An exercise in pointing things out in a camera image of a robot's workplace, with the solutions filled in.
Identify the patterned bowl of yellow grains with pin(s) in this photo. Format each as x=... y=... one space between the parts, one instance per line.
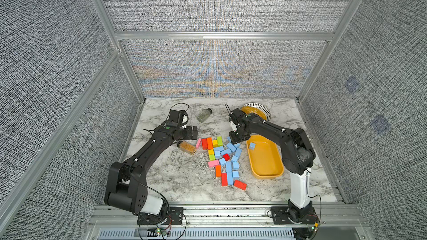
x=258 y=109

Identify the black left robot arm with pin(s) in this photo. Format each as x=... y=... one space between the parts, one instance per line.
x=127 y=187

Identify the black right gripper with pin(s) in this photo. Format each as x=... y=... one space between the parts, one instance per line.
x=232 y=139

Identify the red block upper left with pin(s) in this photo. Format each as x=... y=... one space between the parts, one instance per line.
x=204 y=144

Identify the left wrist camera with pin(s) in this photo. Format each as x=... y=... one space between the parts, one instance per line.
x=177 y=118

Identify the yellow plastic tray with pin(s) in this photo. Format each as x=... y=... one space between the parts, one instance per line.
x=265 y=160

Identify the red block bottom right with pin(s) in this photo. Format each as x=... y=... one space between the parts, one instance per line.
x=240 y=185

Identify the green long block upper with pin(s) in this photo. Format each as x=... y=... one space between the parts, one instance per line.
x=219 y=141

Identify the red block bottom left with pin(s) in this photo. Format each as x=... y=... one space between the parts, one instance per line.
x=224 y=179

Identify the pink long block lower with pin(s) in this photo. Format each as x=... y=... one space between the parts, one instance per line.
x=213 y=163

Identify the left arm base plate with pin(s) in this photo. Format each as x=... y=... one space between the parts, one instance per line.
x=170 y=216

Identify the red block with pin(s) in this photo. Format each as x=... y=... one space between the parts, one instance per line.
x=224 y=179
x=240 y=185
x=204 y=144

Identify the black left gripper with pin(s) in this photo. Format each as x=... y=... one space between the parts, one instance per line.
x=189 y=135

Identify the glass spice jar black lid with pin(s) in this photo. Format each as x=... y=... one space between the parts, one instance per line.
x=204 y=115

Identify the pink long block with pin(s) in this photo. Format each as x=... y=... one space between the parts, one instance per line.
x=213 y=163
x=198 y=143

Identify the small red cube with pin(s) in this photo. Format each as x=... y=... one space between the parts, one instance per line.
x=226 y=157

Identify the pink long block upper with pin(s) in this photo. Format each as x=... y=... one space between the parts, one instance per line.
x=198 y=143

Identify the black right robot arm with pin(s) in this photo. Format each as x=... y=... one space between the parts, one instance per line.
x=297 y=155

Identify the blue long block bottom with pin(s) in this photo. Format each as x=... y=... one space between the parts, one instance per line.
x=230 y=180

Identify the orange long block upper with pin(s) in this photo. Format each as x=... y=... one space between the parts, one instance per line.
x=209 y=143

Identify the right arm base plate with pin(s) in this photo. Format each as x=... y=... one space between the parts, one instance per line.
x=288 y=215

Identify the orange block lower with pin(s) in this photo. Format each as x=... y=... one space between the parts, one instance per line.
x=218 y=171

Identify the amber spice jar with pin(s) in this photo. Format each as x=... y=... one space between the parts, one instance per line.
x=186 y=147

